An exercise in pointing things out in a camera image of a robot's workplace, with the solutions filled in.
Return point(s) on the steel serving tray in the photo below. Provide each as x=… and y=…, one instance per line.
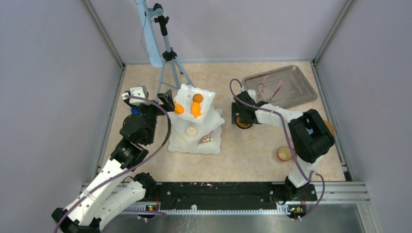
x=285, y=87

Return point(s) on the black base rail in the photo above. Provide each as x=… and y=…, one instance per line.
x=228, y=196

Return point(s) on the white round bun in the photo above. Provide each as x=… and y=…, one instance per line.
x=191, y=132

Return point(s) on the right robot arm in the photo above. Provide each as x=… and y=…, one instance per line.
x=307, y=135

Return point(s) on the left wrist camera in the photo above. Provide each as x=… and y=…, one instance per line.
x=137, y=91

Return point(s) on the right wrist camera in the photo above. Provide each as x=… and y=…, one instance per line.
x=252, y=94

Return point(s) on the blue toy car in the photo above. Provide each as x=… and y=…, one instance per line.
x=135, y=111

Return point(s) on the orange brown cup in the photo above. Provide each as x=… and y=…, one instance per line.
x=284, y=154

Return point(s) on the woven rattan coaster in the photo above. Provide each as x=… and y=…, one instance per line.
x=330, y=127

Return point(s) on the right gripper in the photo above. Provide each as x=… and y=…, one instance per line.
x=235, y=109

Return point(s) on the white tiered pillow stand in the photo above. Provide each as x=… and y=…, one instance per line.
x=196, y=124

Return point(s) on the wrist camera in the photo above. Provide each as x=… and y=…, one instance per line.
x=252, y=94
x=137, y=91

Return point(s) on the round orange cookie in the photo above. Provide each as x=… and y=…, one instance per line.
x=197, y=98

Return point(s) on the black orange face coaster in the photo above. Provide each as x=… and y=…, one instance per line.
x=241, y=125

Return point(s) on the small white decorated cake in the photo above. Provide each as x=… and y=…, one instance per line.
x=205, y=139

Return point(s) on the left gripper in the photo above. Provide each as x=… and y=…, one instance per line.
x=168, y=105

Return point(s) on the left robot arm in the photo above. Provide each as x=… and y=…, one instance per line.
x=95, y=207

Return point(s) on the orange cookie pieces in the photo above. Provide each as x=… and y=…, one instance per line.
x=196, y=109

